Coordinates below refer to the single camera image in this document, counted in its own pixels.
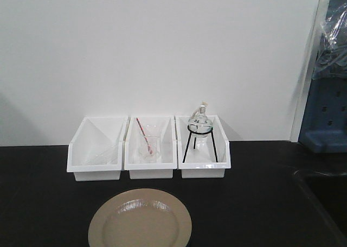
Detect beige round plate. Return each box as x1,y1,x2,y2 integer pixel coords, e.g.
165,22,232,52
88,188,192,246

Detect glass beaker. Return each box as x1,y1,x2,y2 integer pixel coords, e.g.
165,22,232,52
138,125,160,163

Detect glass alcohol lamp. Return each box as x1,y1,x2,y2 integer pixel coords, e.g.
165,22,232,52
188,102,213,138

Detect red white striped stirrer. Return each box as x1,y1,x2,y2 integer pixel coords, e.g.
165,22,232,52
136,117,153,155

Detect middle white plastic bin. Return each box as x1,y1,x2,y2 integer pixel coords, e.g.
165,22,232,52
124,116,178,180

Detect white plastic bin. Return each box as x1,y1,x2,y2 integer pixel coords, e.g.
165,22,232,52
175,115,232,178
124,116,178,180
67,117,128,182

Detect right white plastic bin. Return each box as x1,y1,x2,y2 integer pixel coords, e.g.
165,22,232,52
175,115,232,178

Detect glass rods in bin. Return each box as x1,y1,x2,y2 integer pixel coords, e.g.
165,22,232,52
84,144,118,165

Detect left white plastic bin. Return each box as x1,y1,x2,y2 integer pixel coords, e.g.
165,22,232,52
67,117,128,182

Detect blue grey pegboard drying rack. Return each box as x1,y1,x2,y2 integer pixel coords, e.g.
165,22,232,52
299,0,346,153

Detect clear bag of tubing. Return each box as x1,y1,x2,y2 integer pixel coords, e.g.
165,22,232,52
312,2,346,80

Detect black lab sink basin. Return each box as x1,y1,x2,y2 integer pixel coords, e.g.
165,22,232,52
293,170,346,246

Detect black wire tripod stand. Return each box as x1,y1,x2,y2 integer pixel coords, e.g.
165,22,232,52
182,125,219,163

